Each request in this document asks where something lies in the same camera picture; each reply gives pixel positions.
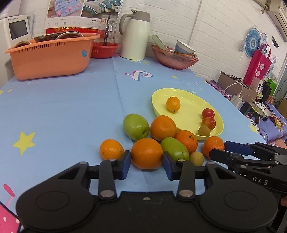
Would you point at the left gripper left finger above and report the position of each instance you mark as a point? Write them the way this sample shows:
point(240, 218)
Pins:
point(67, 199)

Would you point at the red apple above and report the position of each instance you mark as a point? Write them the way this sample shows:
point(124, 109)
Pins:
point(209, 122)
point(208, 112)

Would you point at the white thermos jug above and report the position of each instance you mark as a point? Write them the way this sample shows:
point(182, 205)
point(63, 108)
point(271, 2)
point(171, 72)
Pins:
point(135, 29)

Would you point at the large orange front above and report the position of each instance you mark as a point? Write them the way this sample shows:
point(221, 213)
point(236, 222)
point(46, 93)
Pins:
point(147, 153)

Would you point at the red paper gift bag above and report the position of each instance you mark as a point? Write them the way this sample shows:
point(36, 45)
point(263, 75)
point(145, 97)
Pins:
point(259, 64)

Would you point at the white plate in bowl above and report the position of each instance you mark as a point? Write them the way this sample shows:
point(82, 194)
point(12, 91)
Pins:
point(159, 43)

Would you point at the brown longan fruit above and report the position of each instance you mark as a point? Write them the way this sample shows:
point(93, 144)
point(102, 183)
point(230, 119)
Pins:
point(197, 158)

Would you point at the yellow plastic plate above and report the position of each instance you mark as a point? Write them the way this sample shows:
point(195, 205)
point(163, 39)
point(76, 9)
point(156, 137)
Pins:
point(189, 116)

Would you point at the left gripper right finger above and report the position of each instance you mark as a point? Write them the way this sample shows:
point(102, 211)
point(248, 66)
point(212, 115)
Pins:
point(216, 198)

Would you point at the cardboard box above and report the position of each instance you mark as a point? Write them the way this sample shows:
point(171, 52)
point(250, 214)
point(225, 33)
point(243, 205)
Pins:
point(234, 86)

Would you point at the orange plastic basket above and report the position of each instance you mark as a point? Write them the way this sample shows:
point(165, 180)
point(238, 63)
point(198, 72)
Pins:
point(52, 58)

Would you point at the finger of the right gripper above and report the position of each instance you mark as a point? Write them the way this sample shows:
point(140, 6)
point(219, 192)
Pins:
point(259, 150)
point(268, 174)

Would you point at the tangerine with stem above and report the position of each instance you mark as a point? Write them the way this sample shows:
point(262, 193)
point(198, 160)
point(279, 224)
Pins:
point(188, 139)

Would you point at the white appliance with screen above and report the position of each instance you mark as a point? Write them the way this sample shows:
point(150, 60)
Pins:
point(14, 30)

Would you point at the brown kiwi fruit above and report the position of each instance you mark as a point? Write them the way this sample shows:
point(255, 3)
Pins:
point(204, 131)

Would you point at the bedding poster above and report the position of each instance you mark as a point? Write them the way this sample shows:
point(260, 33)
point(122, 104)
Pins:
point(79, 13)

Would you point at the large orange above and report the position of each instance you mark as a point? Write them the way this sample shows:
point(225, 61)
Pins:
point(162, 127)
point(147, 153)

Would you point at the yellow-orange lemon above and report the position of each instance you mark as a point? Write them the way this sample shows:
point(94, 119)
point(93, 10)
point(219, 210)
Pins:
point(173, 104)

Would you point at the small orange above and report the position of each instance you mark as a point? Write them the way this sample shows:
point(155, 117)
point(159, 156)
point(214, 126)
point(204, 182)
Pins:
point(111, 149)

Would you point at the pink glass bowl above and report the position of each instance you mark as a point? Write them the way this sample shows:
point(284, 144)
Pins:
point(172, 59)

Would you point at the stacked blue-white bowls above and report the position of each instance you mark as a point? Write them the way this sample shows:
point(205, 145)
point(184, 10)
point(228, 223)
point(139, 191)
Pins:
point(181, 47)

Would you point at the glass jar with utensil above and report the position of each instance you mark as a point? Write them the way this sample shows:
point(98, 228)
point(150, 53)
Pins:
point(107, 30)

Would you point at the round green apple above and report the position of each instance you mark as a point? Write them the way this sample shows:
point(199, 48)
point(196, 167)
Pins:
point(136, 127)

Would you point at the red plastic colander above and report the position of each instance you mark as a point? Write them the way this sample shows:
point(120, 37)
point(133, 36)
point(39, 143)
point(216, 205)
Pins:
point(101, 51)

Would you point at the large orange behind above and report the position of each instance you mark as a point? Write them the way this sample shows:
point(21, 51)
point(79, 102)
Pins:
point(162, 127)

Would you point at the green mango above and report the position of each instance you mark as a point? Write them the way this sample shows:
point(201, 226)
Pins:
point(175, 148)

